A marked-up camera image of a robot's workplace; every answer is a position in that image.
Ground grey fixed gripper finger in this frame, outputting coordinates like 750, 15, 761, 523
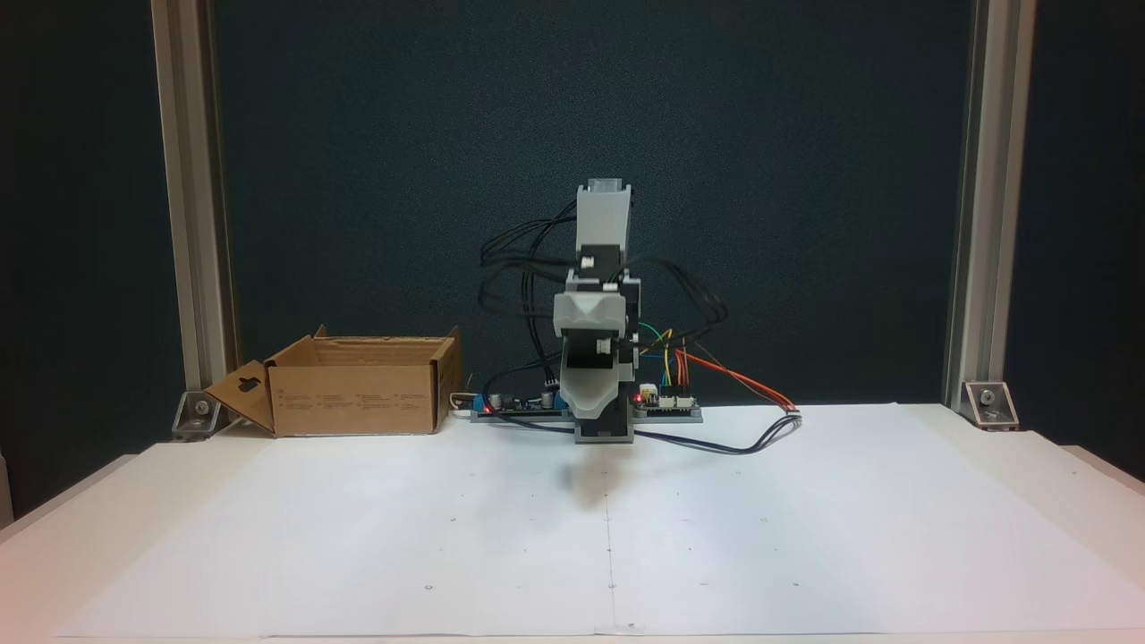
561, 386, 625, 421

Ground blue circuit board red LED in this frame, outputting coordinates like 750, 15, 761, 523
471, 385, 575, 422

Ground open cardboard box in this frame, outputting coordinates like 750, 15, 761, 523
204, 326, 464, 439

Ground yellow green jumper wires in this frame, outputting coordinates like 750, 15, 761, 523
640, 320, 679, 391

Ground circuit board with coloured wires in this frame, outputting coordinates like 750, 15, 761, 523
632, 382, 704, 424

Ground black cable with white connector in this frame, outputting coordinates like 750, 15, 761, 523
499, 408, 802, 456

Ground red and orange wires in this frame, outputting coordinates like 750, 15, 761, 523
674, 334, 801, 415

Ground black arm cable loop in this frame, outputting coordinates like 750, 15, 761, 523
479, 200, 583, 395

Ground metal corner bracket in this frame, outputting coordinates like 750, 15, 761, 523
171, 388, 224, 443
961, 380, 1022, 431

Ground aluminium frame post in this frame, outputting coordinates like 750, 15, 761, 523
941, 0, 1039, 409
149, 0, 241, 396

